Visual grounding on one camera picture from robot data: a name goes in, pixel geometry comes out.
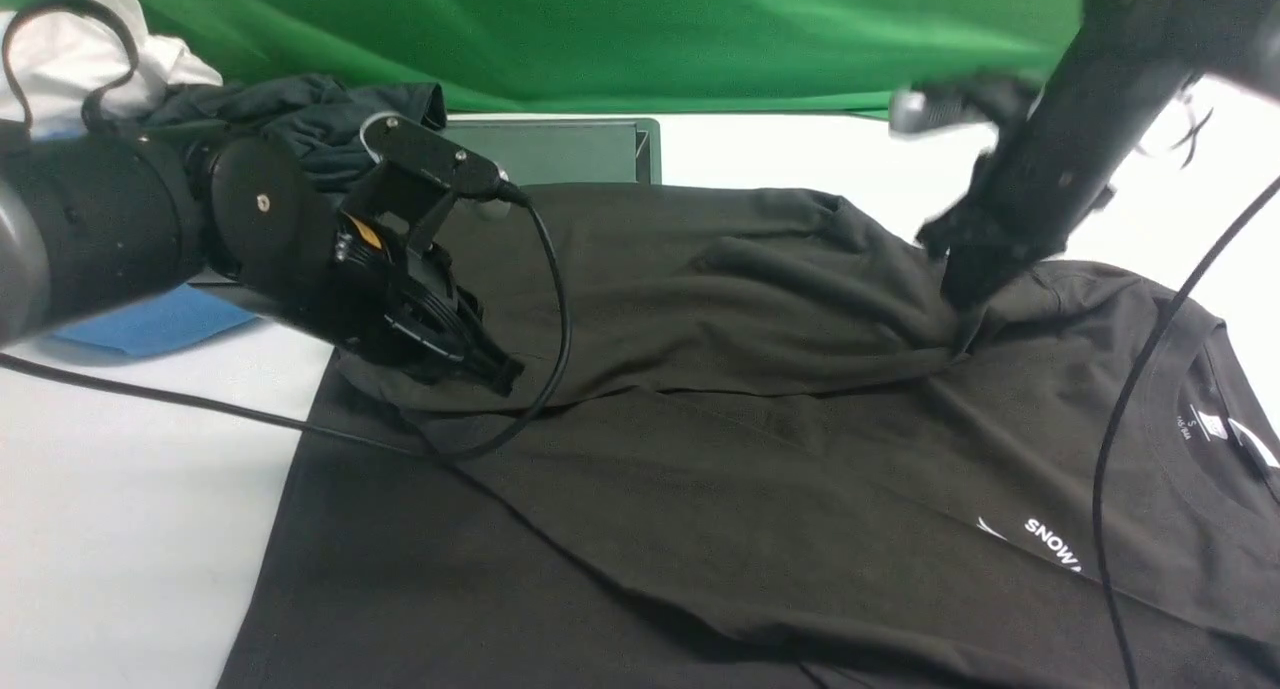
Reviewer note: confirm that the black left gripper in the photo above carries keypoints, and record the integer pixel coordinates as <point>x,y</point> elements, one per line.
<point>365,276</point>

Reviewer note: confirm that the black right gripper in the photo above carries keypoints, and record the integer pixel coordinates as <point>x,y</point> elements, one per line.
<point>1028,194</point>

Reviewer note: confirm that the dark gray long-sleeve top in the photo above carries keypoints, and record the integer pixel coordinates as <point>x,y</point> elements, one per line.
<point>777,460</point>

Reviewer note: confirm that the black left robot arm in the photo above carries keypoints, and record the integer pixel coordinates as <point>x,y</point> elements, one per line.
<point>98,222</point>

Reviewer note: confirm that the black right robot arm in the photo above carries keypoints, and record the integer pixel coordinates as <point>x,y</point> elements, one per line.
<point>1131,58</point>

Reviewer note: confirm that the dark gray flat tray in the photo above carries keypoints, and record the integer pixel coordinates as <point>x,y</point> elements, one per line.
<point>535,152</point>

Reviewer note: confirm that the green backdrop cloth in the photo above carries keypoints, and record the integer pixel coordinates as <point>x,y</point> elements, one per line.
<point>625,55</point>

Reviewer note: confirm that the dark teal crumpled garment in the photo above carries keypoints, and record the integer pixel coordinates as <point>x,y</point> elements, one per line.
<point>315,115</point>

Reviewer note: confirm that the blue crumpled garment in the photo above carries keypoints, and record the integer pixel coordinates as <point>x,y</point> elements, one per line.
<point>175,321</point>

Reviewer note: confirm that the white crumpled garment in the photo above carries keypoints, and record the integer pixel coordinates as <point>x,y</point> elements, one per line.
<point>58,59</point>

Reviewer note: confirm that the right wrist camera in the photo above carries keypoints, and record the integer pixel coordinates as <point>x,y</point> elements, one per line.
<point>1001,99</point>

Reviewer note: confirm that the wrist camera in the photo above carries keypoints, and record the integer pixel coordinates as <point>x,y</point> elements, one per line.
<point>1001,99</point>
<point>451,174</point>

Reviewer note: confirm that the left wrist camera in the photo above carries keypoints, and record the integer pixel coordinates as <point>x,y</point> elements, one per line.
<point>451,174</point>

